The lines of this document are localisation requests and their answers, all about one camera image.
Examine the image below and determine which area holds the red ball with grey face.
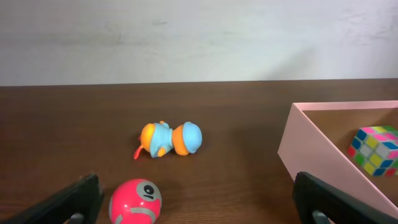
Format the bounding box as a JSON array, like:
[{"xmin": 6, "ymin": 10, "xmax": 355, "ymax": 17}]
[{"xmin": 108, "ymin": 179, "xmax": 162, "ymax": 224}]

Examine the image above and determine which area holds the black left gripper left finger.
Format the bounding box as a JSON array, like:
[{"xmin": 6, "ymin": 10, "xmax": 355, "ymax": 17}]
[{"xmin": 2, "ymin": 174, "xmax": 104, "ymax": 224}]

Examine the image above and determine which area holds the colourful puzzle cube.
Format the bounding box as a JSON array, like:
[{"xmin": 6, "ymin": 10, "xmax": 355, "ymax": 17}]
[{"xmin": 348, "ymin": 126, "xmax": 397, "ymax": 177}]

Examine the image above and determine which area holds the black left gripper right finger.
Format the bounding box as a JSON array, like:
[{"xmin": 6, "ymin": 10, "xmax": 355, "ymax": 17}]
[{"xmin": 292, "ymin": 172, "xmax": 397, "ymax": 224}]

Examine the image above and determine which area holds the orange and blue duck toy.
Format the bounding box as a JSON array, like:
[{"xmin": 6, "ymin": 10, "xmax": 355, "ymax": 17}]
[{"xmin": 133, "ymin": 121, "xmax": 203, "ymax": 159}]

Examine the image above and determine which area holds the pink cardboard box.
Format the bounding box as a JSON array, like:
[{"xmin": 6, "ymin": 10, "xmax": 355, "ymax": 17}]
[{"xmin": 278, "ymin": 100, "xmax": 397, "ymax": 217}]

